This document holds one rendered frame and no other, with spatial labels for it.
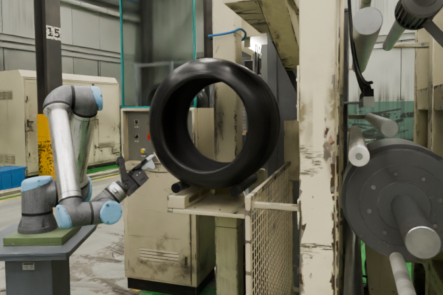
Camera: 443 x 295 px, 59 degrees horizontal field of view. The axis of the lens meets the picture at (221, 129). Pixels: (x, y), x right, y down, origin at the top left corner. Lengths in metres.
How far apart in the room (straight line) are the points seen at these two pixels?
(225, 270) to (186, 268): 0.55
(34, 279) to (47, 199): 0.40
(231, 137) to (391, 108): 8.78
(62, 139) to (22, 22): 9.32
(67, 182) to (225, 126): 0.87
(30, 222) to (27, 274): 0.26
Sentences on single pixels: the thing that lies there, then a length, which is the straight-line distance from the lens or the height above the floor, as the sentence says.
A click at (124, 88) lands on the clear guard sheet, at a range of 2.79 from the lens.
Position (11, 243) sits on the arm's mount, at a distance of 2.23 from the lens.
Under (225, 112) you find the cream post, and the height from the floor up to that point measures 1.24.
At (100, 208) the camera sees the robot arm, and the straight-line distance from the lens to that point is 1.61.
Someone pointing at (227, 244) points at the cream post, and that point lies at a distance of 2.20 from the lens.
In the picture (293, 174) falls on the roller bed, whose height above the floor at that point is 0.94.
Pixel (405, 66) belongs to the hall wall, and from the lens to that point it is 10.75.
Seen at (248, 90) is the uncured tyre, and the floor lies 1.34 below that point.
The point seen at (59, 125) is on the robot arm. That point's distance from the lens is 1.77.
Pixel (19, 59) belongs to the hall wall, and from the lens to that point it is 10.77.
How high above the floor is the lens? 1.26
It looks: 3 degrees down
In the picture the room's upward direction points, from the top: 1 degrees counter-clockwise
